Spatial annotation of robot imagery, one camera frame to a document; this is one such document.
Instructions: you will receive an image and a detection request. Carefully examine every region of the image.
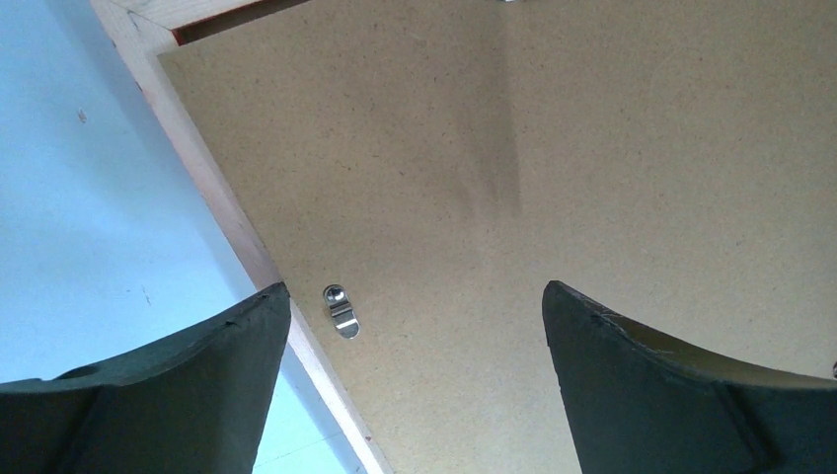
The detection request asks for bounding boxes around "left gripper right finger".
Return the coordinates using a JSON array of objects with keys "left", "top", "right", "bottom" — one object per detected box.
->
[{"left": 542, "top": 281, "right": 836, "bottom": 473}]

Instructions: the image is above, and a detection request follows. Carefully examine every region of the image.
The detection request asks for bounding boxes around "brown cardboard backing board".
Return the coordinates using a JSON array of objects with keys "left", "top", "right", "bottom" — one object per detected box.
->
[{"left": 160, "top": 1, "right": 836, "bottom": 473}]

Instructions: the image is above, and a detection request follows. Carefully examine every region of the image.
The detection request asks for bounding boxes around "small metal turn clip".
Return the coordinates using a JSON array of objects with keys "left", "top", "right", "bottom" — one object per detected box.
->
[{"left": 323, "top": 284, "right": 360, "bottom": 340}]

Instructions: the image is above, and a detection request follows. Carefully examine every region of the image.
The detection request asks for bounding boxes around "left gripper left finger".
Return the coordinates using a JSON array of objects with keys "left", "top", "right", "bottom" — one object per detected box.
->
[{"left": 1, "top": 282, "right": 291, "bottom": 473}]

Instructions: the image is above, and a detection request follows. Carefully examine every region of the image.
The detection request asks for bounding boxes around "orange wooden picture frame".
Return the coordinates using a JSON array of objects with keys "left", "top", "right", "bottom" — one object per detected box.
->
[{"left": 91, "top": 1, "right": 392, "bottom": 473}]

